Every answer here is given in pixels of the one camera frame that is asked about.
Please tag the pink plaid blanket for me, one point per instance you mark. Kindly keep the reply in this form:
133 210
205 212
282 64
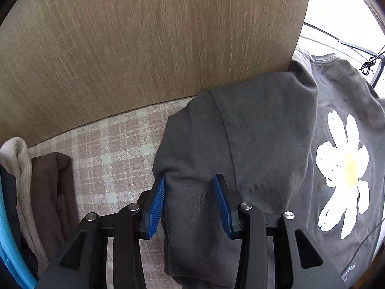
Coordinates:
114 159

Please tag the dark grey printed t-shirt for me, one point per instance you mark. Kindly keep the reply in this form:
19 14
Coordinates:
264 126

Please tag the wooden panel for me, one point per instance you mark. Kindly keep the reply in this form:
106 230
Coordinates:
135 51

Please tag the beige cloth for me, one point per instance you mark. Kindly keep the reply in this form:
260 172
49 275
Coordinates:
22 168

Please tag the black tripod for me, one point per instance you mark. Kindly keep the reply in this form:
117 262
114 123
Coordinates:
356 47

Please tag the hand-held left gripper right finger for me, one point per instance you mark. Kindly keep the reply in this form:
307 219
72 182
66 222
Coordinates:
221 205

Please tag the dark cloth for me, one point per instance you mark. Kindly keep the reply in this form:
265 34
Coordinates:
10 204

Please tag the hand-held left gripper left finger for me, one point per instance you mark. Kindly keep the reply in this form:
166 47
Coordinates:
158 205

